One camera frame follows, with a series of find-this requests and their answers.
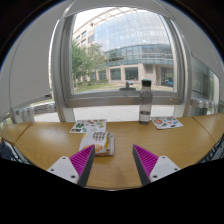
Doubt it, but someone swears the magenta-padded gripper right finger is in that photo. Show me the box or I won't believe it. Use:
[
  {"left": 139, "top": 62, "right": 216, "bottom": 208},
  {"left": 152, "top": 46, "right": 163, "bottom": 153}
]
[{"left": 131, "top": 143, "right": 182, "bottom": 187}]

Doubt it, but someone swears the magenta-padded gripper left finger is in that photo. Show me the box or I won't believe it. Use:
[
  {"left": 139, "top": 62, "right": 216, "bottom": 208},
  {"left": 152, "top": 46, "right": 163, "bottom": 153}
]
[{"left": 45, "top": 144, "right": 97, "bottom": 188}]

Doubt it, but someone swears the white cartoon-print towel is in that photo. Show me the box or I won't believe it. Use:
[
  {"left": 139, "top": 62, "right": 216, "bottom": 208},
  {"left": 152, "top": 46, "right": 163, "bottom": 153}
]
[{"left": 78, "top": 130, "right": 116, "bottom": 157}]

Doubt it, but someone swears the small colourful sticker sheet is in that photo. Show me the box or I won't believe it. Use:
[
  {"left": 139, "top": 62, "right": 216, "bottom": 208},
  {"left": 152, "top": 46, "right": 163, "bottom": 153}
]
[{"left": 150, "top": 115, "right": 185, "bottom": 130}]

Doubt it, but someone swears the sticker sheet with green mittens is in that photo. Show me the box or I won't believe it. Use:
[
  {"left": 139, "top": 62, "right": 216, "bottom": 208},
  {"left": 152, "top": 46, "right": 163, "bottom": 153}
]
[{"left": 69, "top": 118, "right": 108, "bottom": 134}]

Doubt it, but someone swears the person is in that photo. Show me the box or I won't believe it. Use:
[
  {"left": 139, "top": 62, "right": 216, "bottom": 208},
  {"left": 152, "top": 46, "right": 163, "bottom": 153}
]
[{"left": 0, "top": 139, "right": 13, "bottom": 160}]

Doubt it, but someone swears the clear black-lidded water bottle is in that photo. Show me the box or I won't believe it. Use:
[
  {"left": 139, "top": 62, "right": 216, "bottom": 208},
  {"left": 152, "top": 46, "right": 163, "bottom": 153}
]
[{"left": 138, "top": 79, "right": 154, "bottom": 126}]

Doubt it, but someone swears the green tree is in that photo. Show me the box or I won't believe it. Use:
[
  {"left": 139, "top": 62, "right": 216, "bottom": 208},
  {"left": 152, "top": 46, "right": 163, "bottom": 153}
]
[{"left": 71, "top": 41, "right": 108, "bottom": 91}]

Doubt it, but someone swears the glass office building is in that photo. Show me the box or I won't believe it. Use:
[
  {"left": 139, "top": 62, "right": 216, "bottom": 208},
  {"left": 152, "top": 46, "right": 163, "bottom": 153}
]
[{"left": 73, "top": 8, "right": 176, "bottom": 88}]

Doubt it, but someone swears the black metal table frame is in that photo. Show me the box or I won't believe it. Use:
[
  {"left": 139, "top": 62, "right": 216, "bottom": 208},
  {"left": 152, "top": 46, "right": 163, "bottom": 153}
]
[{"left": 0, "top": 134, "right": 224, "bottom": 165}]

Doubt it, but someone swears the white socket trunking rail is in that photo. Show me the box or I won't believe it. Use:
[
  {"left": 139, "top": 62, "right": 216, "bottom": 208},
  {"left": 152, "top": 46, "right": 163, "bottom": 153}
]
[
  {"left": 9, "top": 101, "right": 58, "bottom": 124},
  {"left": 189, "top": 97, "right": 221, "bottom": 111}
]

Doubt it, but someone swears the grey window frame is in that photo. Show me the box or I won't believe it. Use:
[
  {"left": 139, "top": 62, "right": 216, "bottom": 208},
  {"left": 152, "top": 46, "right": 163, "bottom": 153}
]
[{"left": 49, "top": 0, "right": 194, "bottom": 123}]

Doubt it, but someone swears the grey window handle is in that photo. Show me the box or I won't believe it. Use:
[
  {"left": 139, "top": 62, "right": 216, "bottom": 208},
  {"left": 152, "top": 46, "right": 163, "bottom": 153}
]
[{"left": 119, "top": 80, "right": 137, "bottom": 92}]

